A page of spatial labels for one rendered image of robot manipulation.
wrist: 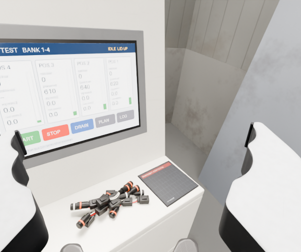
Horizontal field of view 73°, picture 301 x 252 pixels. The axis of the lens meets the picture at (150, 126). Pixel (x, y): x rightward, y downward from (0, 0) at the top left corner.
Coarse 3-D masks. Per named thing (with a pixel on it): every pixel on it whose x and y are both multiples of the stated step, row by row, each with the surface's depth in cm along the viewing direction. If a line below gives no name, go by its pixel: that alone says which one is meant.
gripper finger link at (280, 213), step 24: (264, 144) 9; (264, 168) 8; (288, 168) 8; (240, 192) 7; (264, 192) 7; (288, 192) 7; (240, 216) 6; (264, 216) 6; (288, 216) 6; (240, 240) 6; (264, 240) 6; (288, 240) 6
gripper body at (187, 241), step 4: (180, 240) 5; (184, 240) 5; (188, 240) 5; (192, 240) 5; (68, 244) 5; (72, 244) 5; (76, 244) 5; (176, 244) 5; (180, 244) 5; (184, 244) 5; (188, 244) 5; (192, 244) 5; (196, 244) 5; (64, 248) 5; (68, 248) 5; (72, 248) 5; (76, 248) 5; (80, 248) 5; (176, 248) 5; (180, 248) 5; (184, 248) 5; (188, 248) 5; (192, 248) 5; (196, 248) 5
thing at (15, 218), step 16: (0, 144) 10; (16, 144) 10; (0, 160) 9; (16, 160) 9; (0, 176) 8; (16, 176) 8; (0, 192) 7; (16, 192) 7; (0, 208) 6; (16, 208) 6; (32, 208) 6; (0, 224) 6; (16, 224) 6; (32, 224) 6; (0, 240) 6; (16, 240) 6; (32, 240) 6
